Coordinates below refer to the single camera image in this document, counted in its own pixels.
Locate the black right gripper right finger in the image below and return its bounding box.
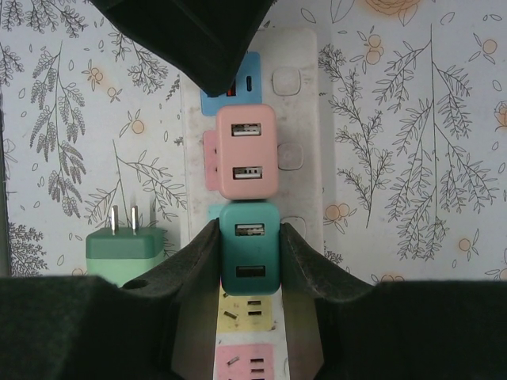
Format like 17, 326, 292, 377
279, 223, 507, 380

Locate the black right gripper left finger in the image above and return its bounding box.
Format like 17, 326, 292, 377
0, 219, 222, 380

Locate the green usb charger plug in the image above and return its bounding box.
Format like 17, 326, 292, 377
85, 204, 166, 289

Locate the pink usb charger plug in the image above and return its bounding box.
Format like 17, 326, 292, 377
215, 103, 278, 201

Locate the long white power strip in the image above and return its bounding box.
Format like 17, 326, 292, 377
172, 26, 328, 380

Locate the teal usb charger plug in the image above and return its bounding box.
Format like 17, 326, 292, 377
218, 199, 283, 297

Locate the floral patterned table mat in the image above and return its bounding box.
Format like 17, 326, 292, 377
0, 0, 507, 288

